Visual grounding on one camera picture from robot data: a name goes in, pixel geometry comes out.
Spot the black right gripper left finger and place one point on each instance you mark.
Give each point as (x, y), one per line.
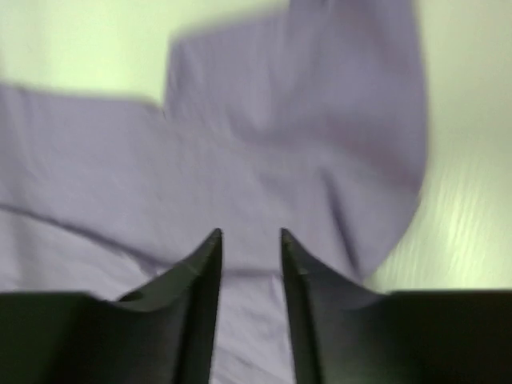
(162, 332)

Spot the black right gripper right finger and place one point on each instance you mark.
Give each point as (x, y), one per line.
(341, 332)

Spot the purple t-shirt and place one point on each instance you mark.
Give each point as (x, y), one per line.
(311, 118)

